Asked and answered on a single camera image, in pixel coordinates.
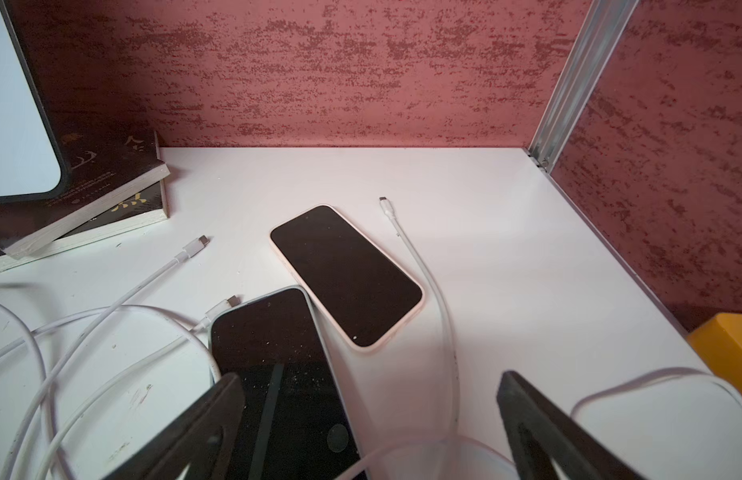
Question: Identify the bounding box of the dark lower book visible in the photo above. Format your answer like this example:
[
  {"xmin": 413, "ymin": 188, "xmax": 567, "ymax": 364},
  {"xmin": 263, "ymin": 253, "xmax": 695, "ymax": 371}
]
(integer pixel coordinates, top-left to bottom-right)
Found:
[{"xmin": 0, "ymin": 180, "xmax": 169, "ymax": 273}]

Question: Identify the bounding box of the aluminium corner post right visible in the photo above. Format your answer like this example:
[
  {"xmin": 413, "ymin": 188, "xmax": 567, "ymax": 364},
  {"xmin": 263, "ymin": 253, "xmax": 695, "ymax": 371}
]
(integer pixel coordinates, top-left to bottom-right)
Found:
[{"xmin": 528, "ymin": 0, "xmax": 639, "ymax": 174}]

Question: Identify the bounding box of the white yellow-strip power cord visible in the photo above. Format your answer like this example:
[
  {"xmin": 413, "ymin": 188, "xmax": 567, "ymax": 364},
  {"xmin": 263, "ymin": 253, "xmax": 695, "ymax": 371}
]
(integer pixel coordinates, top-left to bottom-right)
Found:
[{"xmin": 570, "ymin": 366, "xmax": 742, "ymax": 421}]

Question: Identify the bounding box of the white whiteboard black frame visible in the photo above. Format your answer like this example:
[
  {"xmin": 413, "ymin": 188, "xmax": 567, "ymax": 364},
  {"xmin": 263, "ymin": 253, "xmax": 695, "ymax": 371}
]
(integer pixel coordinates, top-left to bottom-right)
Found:
[{"xmin": 0, "ymin": 1, "xmax": 70, "ymax": 204}]

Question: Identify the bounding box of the white usb-c charging cable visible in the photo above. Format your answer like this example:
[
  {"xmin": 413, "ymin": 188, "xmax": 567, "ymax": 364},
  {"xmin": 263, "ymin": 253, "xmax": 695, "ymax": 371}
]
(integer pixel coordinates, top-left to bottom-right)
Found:
[{"xmin": 0, "ymin": 235, "xmax": 210, "ymax": 480}]

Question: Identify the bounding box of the white lightning charging cable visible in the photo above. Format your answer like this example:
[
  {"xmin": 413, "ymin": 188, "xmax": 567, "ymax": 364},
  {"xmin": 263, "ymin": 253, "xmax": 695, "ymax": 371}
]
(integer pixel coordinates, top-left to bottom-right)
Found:
[{"xmin": 334, "ymin": 196, "xmax": 522, "ymax": 480}]

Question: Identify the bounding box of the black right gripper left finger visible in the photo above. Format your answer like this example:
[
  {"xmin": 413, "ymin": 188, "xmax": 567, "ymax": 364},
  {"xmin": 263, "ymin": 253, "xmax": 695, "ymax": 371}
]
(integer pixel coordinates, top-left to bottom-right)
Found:
[{"xmin": 107, "ymin": 373, "xmax": 245, "ymax": 480}]

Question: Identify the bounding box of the yellow power strip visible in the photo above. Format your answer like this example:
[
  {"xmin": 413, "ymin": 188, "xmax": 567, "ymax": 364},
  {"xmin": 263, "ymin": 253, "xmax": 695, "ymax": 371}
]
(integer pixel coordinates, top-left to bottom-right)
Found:
[{"xmin": 687, "ymin": 313, "xmax": 742, "ymax": 394}]

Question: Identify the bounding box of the phone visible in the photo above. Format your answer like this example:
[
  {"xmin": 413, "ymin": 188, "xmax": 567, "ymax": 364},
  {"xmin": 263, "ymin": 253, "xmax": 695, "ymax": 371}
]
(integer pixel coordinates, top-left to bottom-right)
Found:
[
  {"xmin": 209, "ymin": 286, "xmax": 360, "ymax": 479},
  {"xmin": 269, "ymin": 204, "xmax": 426, "ymax": 352}
]

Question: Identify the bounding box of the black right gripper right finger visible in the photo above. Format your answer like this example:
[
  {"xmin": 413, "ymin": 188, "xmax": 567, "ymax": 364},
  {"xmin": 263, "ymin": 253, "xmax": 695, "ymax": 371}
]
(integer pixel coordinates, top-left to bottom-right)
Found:
[{"xmin": 496, "ymin": 370, "xmax": 641, "ymax": 479}]

